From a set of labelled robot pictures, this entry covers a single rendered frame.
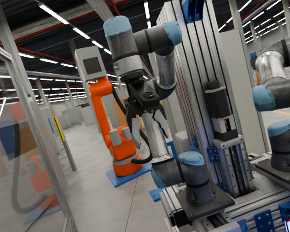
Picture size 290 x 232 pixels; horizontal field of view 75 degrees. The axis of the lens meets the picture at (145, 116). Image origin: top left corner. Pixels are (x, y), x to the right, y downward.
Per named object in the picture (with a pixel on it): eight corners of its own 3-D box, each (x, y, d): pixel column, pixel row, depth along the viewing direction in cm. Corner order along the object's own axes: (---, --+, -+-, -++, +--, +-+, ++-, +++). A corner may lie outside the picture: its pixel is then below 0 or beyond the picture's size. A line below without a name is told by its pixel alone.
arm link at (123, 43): (130, 21, 56) (126, 9, 48) (141, 58, 58) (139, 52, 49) (105, 30, 57) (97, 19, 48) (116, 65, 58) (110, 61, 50)
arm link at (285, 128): (270, 143, 107) (265, 121, 105) (300, 141, 99) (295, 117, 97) (270, 153, 97) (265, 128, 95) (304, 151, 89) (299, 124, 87)
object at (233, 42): (199, 227, 211) (142, 29, 183) (196, 224, 216) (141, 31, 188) (276, 182, 244) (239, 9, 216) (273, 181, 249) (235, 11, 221)
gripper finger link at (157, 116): (168, 130, 62) (151, 107, 60) (176, 132, 56) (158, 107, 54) (161, 136, 61) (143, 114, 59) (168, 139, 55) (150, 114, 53)
